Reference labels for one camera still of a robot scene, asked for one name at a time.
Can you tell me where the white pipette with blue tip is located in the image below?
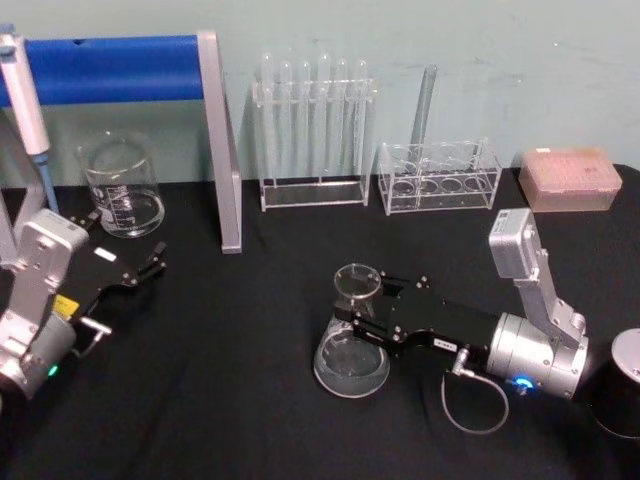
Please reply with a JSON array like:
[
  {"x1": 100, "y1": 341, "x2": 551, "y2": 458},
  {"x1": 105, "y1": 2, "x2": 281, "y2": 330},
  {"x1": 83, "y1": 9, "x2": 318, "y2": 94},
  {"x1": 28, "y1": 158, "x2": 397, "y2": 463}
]
[{"x1": 0, "y1": 33, "x2": 60, "y2": 215}]

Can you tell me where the low clear acrylic tube rack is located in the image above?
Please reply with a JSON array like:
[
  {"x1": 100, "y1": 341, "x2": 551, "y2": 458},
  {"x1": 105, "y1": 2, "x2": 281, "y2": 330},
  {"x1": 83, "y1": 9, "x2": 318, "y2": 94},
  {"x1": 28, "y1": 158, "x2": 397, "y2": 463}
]
[{"x1": 375, "y1": 136, "x2": 504, "y2": 218}]

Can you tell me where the clear glass beaker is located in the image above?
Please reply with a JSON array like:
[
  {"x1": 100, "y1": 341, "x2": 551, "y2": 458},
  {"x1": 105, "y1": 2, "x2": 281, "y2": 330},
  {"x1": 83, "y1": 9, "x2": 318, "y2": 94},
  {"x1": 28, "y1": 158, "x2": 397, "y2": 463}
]
[{"x1": 74, "y1": 130, "x2": 167, "y2": 240}]

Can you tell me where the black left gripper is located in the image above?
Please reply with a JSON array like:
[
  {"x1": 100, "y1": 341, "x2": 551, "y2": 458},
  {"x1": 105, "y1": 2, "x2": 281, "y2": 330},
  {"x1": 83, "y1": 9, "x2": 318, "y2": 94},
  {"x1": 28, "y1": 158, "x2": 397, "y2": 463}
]
[{"x1": 53, "y1": 210, "x2": 169, "y2": 332}]

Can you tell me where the right gripper thin cable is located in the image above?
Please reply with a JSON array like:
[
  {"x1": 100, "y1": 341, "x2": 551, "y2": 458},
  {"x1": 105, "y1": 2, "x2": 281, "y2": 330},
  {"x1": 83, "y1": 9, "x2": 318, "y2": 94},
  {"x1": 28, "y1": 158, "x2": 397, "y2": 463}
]
[{"x1": 441, "y1": 348, "x2": 512, "y2": 434}]

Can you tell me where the clear glass test tube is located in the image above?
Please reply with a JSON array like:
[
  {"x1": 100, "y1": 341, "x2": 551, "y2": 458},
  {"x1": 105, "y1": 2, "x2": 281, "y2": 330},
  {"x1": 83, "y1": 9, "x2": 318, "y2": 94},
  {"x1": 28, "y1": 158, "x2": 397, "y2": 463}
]
[
  {"x1": 260, "y1": 51, "x2": 278, "y2": 177},
  {"x1": 296, "y1": 59, "x2": 313, "y2": 179},
  {"x1": 315, "y1": 51, "x2": 333, "y2": 177},
  {"x1": 333, "y1": 57, "x2": 351, "y2": 179},
  {"x1": 277, "y1": 59, "x2": 295, "y2": 179},
  {"x1": 408, "y1": 63, "x2": 440, "y2": 172},
  {"x1": 352, "y1": 58, "x2": 370, "y2": 179}
]

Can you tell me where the black table cloth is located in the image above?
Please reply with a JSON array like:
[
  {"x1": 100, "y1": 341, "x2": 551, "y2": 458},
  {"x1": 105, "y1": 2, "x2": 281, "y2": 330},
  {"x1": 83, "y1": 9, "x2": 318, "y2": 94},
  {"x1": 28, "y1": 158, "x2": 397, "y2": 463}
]
[{"x1": 0, "y1": 163, "x2": 640, "y2": 480}]

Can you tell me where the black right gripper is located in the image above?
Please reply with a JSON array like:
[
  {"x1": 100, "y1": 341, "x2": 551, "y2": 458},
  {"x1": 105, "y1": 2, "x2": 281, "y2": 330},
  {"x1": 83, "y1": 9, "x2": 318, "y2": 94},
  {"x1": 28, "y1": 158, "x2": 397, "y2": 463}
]
[{"x1": 335, "y1": 270, "x2": 503, "y2": 375}]

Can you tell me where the tall clear acrylic tube rack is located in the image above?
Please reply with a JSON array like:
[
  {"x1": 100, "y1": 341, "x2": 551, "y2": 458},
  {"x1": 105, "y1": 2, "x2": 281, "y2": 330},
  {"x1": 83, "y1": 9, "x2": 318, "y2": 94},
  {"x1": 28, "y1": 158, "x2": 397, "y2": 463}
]
[{"x1": 250, "y1": 76, "x2": 377, "y2": 215}]

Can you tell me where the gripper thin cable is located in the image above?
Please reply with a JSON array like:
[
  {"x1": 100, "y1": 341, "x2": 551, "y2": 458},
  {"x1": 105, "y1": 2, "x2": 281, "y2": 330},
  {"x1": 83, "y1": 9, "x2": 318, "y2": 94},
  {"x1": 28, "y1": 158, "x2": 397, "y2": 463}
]
[
  {"x1": 441, "y1": 348, "x2": 512, "y2": 434},
  {"x1": 72, "y1": 316, "x2": 115, "y2": 360}
]

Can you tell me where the clear glass conical flask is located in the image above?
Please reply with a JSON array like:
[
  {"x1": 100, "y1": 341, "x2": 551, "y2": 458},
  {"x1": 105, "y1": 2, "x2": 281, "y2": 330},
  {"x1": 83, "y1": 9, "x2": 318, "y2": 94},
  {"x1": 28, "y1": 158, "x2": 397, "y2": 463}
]
[{"x1": 312, "y1": 260, "x2": 392, "y2": 400}]

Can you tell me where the blue and grey pipette stand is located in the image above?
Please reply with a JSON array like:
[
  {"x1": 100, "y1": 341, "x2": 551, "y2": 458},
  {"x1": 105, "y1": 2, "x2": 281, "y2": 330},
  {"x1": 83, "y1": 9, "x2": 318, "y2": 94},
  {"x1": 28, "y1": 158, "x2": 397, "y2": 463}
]
[{"x1": 0, "y1": 30, "x2": 245, "y2": 274}]

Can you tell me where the translucent pipette tip box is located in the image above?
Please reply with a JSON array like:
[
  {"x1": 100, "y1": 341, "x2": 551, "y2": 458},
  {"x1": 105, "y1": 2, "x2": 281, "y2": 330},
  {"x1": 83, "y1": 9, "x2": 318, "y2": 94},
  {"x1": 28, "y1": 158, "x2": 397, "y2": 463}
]
[{"x1": 516, "y1": 145, "x2": 624, "y2": 214}]

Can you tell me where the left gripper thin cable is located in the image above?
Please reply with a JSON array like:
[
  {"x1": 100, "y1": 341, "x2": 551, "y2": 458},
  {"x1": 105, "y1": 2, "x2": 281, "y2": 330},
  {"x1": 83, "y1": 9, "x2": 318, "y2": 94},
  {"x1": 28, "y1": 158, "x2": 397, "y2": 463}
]
[{"x1": 72, "y1": 316, "x2": 115, "y2": 360}]

